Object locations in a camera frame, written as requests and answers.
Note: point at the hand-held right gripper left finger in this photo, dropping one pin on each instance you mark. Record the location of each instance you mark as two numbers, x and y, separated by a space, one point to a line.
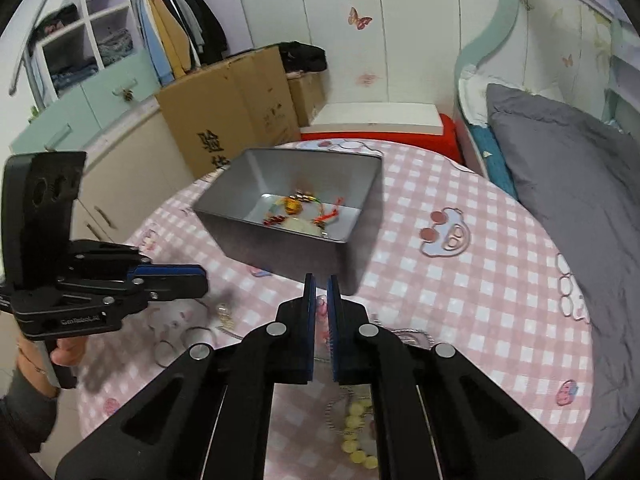
310 310

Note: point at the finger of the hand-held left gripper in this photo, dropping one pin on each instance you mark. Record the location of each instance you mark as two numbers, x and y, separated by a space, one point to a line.
165 271
175 290

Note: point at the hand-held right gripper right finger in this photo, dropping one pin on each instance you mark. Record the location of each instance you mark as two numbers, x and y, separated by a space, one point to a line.
334 310

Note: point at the silver bangle rings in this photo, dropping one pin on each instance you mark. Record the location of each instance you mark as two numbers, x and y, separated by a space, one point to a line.
167 347

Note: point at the grey metal tin box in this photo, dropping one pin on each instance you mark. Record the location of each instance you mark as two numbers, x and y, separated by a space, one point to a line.
280 255

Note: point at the person's left forearm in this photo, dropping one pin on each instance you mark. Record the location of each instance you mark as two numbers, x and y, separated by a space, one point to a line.
25 415

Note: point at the person's left hand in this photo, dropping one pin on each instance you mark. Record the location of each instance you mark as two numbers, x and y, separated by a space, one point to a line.
67 355

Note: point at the cream lower cabinet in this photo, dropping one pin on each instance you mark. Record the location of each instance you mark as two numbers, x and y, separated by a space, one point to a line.
145 160

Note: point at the pink checked tablecloth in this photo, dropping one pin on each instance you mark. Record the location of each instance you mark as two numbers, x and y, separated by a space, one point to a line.
450 310

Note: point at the grey metal handrail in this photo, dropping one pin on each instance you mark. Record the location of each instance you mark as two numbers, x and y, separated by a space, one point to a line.
34 85

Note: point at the mint drawer cabinet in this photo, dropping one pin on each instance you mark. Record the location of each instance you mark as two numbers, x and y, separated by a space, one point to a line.
95 95

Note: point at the blue folded clothes pile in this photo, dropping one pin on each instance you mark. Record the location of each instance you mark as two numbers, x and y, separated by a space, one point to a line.
72 77

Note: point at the large cardboard box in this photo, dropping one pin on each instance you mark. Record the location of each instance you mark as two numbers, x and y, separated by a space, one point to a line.
225 105

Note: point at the grey folded clothes pile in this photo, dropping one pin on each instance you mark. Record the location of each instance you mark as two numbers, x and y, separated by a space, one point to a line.
115 44

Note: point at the dark folded clothes pile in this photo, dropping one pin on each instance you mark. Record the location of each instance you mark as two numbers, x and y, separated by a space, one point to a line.
57 22

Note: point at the white low table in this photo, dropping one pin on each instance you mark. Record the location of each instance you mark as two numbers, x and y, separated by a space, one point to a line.
375 115

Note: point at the red storage box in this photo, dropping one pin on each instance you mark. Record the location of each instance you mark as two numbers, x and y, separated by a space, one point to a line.
447 135

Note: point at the small cardboard box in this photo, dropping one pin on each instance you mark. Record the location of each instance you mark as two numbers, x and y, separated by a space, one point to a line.
305 97

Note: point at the teal bed sheet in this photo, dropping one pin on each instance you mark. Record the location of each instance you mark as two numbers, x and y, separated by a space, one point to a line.
492 160

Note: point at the lilac stepped shelf unit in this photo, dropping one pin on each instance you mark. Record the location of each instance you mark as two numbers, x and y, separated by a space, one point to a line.
107 5

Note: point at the row of hanging clothes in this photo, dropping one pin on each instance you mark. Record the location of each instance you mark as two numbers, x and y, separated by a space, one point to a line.
170 35

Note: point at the black bag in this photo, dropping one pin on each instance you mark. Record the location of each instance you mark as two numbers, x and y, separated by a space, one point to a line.
305 57

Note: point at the white pillow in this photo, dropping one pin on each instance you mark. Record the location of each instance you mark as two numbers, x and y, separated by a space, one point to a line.
470 95

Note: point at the grey bed blanket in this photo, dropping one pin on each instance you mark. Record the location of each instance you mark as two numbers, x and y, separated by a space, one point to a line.
575 200

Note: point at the white wardrobe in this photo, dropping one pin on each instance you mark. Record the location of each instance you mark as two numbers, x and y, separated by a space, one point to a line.
415 35

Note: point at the pink butterfly sticker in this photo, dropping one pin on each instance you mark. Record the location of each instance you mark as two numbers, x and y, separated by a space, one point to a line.
360 17

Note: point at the mint bunk bed frame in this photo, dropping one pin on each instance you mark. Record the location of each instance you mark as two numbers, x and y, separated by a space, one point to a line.
500 20

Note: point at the lilac wall shelves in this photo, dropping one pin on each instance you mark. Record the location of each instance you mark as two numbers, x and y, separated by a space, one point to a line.
625 70

